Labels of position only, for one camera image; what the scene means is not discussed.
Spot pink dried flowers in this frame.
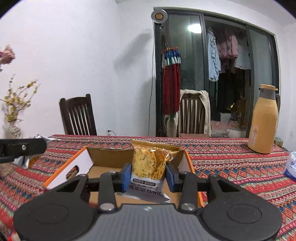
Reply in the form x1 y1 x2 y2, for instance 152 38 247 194
0 45 16 66

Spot white tissue pack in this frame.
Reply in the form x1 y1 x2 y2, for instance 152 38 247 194
284 151 296 181

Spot dark wooden chair left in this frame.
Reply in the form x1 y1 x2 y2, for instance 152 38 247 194
59 93 97 136

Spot black sliding door frame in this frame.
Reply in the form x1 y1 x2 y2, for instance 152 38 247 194
162 9 279 138

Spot round lamp on stand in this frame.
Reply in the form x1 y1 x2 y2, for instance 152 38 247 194
151 8 168 137

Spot light blue hanging shirt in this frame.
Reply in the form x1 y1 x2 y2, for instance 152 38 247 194
207 27 221 82

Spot floral ceramic vase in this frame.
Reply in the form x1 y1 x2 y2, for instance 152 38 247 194
8 121 22 139

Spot orange cardboard box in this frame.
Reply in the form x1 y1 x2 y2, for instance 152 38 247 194
43 146 209 208

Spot silver snack packet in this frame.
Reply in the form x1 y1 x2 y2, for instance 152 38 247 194
13 135 58 169

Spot yellow cracker snack packet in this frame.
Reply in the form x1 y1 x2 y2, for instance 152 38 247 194
118 140 180 204

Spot pink hanging garment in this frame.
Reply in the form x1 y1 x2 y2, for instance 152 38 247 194
216 31 239 59

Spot yellow thermos jug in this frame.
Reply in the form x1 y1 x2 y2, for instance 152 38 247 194
247 84 280 154

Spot yellow flower branches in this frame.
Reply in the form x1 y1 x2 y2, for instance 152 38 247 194
1 75 40 123

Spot wooden chair with cloth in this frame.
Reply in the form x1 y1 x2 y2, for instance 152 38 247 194
178 89 211 137

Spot red tasselled hanging ornament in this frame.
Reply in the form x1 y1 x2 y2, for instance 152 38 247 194
162 47 181 115

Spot beige cloth on chair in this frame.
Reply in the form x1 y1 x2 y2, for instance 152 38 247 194
163 89 211 137

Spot patterned red tablecloth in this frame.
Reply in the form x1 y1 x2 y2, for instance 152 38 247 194
1 135 295 240

